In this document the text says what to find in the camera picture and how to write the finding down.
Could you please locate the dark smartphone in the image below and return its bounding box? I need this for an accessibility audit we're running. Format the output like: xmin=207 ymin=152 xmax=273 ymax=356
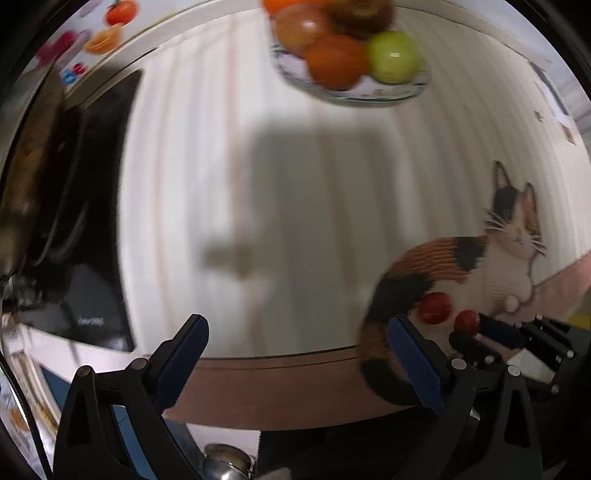
xmin=530 ymin=62 xmax=566 ymax=109

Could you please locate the green apple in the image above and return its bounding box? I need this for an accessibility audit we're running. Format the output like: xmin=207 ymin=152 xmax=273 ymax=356
xmin=368 ymin=31 xmax=423 ymax=85

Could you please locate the white paper sheet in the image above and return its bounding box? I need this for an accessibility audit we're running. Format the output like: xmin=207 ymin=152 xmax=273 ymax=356
xmin=536 ymin=80 xmax=572 ymax=118

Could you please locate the colourful character wall sticker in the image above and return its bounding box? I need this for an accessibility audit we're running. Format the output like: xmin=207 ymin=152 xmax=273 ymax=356
xmin=32 ymin=28 xmax=93 ymax=86

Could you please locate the oval floral plate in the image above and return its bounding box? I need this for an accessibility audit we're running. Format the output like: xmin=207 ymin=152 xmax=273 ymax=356
xmin=269 ymin=28 xmax=430 ymax=108

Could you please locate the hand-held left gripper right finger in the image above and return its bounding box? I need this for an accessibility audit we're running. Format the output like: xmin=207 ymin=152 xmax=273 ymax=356
xmin=387 ymin=315 xmax=544 ymax=480

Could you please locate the dark brown round fruit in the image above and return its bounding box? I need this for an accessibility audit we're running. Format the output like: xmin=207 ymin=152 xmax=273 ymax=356
xmin=325 ymin=0 xmax=395 ymax=40

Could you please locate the light brown round fruit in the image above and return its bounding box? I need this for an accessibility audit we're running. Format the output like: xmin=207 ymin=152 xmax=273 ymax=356
xmin=272 ymin=4 xmax=338 ymax=58

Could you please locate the small orange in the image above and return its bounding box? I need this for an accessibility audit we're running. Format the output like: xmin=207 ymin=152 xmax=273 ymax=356
xmin=262 ymin=0 xmax=296 ymax=17

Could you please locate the large orange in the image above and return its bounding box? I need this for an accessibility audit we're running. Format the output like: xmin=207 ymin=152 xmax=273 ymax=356
xmin=305 ymin=34 xmax=370 ymax=90

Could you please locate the persimmon wall sticker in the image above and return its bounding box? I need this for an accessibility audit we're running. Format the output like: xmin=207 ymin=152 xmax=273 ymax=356
xmin=106 ymin=0 xmax=139 ymax=26

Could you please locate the steel wok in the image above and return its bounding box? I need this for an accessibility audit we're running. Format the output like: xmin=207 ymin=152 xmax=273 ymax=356
xmin=0 ymin=69 xmax=88 ymax=287

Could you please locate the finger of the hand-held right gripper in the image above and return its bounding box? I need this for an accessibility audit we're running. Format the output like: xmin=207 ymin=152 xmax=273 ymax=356
xmin=449 ymin=331 xmax=509 ymax=371
xmin=477 ymin=313 xmax=575 ymax=370

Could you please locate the red cherry tomato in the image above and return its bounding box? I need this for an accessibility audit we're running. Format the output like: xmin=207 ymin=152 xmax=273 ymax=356
xmin=417 ymin=292 xmax=453 ymax=325
xmin=453 ymin=310 xmax=481 ymax=334

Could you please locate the metal dish rack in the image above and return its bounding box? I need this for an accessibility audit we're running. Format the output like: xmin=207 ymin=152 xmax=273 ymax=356
xmin=0 ymin=323 xmax=61 ymax=467

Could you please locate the striped cat print tablecloth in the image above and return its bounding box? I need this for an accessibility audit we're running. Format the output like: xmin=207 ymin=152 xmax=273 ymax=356
xmin=117 ymin=9 xmax=591 ymax=422

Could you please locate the round steel knob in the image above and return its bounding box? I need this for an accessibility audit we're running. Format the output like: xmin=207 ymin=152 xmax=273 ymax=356
xmin=203 ymin=443 xmax=257 ymax=480

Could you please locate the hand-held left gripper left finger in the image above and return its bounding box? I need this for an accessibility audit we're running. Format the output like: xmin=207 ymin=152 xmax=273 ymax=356
xmin=53 ymin=314 xmax=210 ymax=480

